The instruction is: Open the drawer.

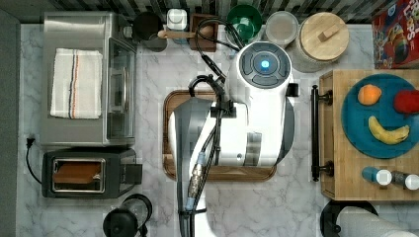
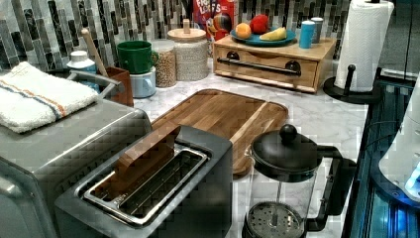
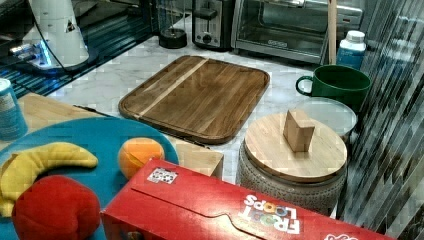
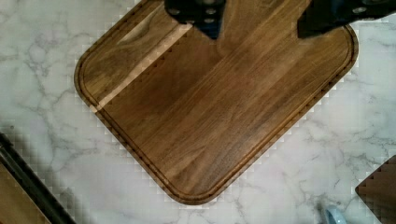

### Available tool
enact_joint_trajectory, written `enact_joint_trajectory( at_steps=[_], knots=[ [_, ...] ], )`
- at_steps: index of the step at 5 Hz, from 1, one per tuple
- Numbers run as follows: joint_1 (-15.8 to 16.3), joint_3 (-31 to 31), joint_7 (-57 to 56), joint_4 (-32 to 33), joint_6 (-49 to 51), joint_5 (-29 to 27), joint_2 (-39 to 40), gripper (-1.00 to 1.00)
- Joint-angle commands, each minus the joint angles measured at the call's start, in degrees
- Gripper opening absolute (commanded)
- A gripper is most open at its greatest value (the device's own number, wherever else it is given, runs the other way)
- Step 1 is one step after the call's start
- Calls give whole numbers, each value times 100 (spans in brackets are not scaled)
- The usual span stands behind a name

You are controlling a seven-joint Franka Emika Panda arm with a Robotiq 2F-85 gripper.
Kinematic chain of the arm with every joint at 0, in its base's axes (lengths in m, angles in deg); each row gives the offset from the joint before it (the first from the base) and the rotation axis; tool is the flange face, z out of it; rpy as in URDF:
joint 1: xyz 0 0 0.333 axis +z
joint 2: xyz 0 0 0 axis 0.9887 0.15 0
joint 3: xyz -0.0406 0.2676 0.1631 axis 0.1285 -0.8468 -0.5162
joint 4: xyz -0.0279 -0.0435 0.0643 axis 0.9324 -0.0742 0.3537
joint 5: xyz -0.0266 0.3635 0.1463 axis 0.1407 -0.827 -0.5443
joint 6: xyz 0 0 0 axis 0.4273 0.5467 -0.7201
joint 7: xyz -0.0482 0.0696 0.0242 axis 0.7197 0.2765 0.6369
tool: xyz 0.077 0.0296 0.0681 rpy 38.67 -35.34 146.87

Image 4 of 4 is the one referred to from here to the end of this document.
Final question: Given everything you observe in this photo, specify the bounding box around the wooden cutting board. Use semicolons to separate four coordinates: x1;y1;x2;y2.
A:
75;0;359;204

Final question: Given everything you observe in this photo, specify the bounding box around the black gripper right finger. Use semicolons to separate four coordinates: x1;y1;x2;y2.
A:
297;0;396;38

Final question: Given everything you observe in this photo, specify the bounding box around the light blue mug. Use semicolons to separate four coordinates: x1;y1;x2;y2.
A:
324;205;347;224

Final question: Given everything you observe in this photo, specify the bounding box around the dark wooden utensil holder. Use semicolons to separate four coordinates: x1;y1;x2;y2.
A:
355;156;396;224

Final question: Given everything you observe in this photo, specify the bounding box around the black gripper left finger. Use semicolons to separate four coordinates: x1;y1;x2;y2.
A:
164;0;226;40

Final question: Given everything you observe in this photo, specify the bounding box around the wooden drawer box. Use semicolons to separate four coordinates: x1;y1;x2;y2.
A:
1;133;77;224

